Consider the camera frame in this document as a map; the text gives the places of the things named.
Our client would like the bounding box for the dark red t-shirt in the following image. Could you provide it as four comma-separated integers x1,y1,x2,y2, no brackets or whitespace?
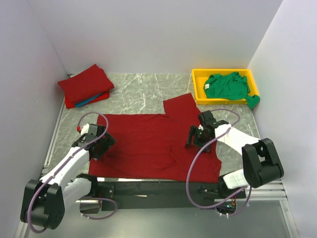
88,93,222,183

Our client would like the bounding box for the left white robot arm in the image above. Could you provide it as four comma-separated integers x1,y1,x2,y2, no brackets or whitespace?
20,124,115,233

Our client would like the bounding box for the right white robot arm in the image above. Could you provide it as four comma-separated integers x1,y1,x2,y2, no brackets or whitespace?
185,111,284,197

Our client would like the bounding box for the folded blue t-shirt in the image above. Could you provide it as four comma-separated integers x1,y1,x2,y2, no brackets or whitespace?
75,92,108,108

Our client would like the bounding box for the folded red t-shirt bottom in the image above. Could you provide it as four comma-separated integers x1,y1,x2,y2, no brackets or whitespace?
64,91,110,109

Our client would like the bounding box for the folded red t-shirt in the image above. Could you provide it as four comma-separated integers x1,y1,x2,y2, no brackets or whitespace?
64,91,110,109
58,64,114,104

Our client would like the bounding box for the folded red t-shirt top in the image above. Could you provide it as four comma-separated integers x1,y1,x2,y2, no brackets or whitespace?
58,64,114,104

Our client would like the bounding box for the yellow plastic bin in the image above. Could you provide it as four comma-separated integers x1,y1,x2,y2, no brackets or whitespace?
192,68,259,105

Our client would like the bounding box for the green t-shirt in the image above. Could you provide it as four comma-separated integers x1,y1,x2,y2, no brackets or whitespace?
203,71,260,109

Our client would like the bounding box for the black base beam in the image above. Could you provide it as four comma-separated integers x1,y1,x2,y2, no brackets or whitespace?
71,179,248,212

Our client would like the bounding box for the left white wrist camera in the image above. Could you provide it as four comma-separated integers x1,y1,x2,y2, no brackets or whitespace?
76,123,90,135

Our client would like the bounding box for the aluminium rail frame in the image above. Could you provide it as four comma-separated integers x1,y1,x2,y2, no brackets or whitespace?
13,104,300,238

